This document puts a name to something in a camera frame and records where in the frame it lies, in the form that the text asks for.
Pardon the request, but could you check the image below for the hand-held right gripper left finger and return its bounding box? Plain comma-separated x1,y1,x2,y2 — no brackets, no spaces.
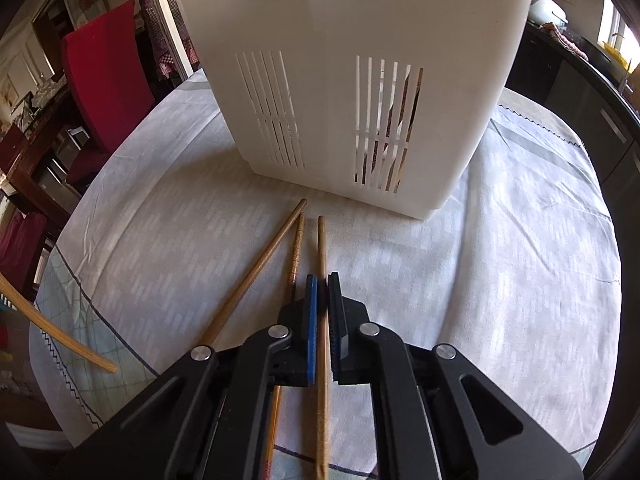
57,274,321,480

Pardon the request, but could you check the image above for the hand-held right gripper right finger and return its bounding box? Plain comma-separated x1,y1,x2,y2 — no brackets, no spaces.
326,271,586,480

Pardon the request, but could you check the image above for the brown wooden chopstick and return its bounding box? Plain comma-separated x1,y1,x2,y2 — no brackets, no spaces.
262,214,306,480
312,216,331,480
200,198,308,346

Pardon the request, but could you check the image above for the light bamboo chopstick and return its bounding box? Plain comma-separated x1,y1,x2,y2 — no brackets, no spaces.
0,275,118,373

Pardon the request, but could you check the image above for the white plastic utensil holder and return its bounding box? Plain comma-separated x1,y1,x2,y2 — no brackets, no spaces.
159,0,538,221

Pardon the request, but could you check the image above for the pale blue patterned tablecloth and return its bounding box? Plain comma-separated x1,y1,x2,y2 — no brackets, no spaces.
29,69,622,480

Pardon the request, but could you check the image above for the dark red chair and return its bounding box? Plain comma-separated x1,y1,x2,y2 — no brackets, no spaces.
0,210,48,291

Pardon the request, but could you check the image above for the red covered chair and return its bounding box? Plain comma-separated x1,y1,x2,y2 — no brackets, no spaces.
60,0,157,186

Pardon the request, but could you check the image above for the dark wooden table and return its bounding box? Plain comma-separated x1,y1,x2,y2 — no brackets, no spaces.
0,85,86,221

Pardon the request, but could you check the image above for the checked hanging apron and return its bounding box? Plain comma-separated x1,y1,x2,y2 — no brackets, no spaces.
135,0,188,81

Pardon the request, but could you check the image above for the glassware clutter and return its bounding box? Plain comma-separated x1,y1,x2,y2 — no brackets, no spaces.
20,75,66,111

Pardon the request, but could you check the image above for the pink cloth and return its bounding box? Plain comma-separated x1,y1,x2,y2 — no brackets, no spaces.
545,22,591,61

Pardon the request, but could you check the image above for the white rice cooker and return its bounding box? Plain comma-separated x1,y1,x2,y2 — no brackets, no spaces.
527,0,568,26

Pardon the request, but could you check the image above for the kitchen window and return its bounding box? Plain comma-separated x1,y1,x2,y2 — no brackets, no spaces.
597,0,640,61

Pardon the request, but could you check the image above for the wall poster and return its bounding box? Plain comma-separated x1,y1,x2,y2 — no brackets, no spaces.
60,0,108,28

